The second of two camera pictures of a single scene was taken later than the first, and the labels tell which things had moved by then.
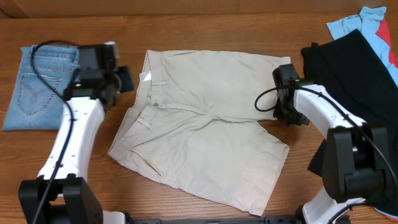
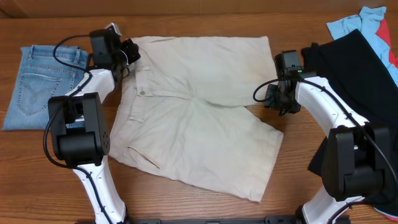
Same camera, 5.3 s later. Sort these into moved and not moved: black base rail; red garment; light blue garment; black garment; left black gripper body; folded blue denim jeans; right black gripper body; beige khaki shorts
Moved: left black gripper body; beige khaki shorts; right black gripper body
Not moved: folded blue denim jeans; black base rail; black garment; red garment; light blue garment
